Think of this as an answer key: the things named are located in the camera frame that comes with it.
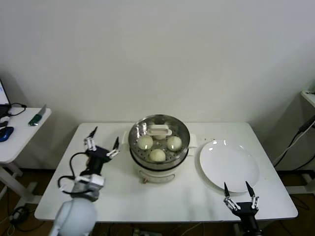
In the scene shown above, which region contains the black power cable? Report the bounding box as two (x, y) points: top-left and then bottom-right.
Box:
(272, 115), (315, 167)

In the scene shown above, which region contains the white shelf stand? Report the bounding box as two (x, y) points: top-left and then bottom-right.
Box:
(285, 89), (315, 195)

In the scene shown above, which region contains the black floor adapter with cables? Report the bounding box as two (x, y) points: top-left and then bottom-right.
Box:
(9, 205), (32, 224)

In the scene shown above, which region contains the green handled knife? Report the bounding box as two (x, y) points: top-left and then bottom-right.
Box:
(28, 104), (47, 127)

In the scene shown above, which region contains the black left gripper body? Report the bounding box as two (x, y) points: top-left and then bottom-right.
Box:
(86, 145), (113, 176)

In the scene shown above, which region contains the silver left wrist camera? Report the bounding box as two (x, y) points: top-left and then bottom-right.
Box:
(75, 174), (105, 188)

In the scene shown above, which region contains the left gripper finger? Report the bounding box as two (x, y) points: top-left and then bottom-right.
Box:
(83, 126), (98, 151)
(106, 136), (121, 158)

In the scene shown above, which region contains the white side table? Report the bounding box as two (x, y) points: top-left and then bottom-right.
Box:
(0, 107), (52, 205)

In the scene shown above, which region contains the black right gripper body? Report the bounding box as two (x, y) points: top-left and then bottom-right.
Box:
(232, 202), (259, 233)

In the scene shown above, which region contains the blue computer mouse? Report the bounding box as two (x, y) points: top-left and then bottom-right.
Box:
(0, 126), (14, 143)

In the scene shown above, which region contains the glass lid with cream handle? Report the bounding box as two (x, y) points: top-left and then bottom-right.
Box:
(128, 114), (191, 163)

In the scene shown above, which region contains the white round plate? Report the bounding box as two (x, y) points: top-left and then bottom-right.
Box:
(198, 139), (260, 193)

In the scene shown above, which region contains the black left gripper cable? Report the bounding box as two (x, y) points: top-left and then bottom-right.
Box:
(58, 152), (92, 195)

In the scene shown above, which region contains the stainless steel steamer basket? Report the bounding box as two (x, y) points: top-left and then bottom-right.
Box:
(121, 114), (198, 170)

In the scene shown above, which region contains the cream electric cooker pot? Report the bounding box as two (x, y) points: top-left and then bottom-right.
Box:
(129, 145), (195, 185)

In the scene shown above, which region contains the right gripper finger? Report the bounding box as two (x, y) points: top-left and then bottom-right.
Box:
(223, 181), (241, 212)
(245, 181), (259, 211)

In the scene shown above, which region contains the black laptop cable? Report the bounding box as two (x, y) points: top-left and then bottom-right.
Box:
(6, 102), (27, 117)

